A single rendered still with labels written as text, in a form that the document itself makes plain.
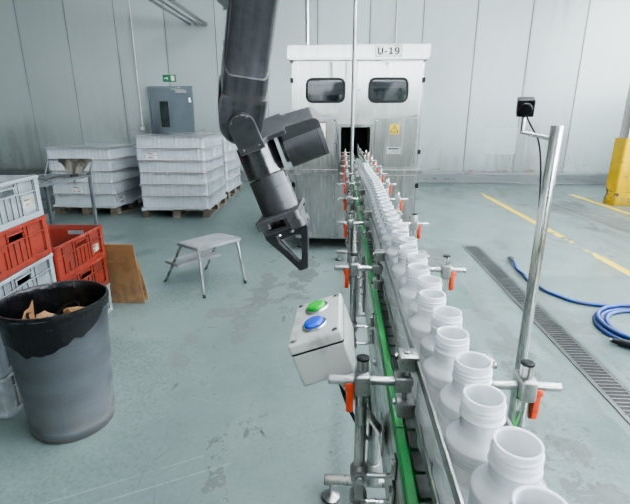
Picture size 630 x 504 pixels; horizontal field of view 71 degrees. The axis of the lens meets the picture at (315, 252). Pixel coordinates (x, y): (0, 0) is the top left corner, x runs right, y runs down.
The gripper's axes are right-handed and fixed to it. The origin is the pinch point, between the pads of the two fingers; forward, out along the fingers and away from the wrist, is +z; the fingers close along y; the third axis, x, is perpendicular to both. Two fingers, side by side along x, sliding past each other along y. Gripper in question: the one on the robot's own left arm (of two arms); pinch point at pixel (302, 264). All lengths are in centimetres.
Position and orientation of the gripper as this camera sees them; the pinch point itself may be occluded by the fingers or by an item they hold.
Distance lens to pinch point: 68.6
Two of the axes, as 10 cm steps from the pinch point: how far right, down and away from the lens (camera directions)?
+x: -9.4, 3.2, 1.6
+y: 0.6, -2.9, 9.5
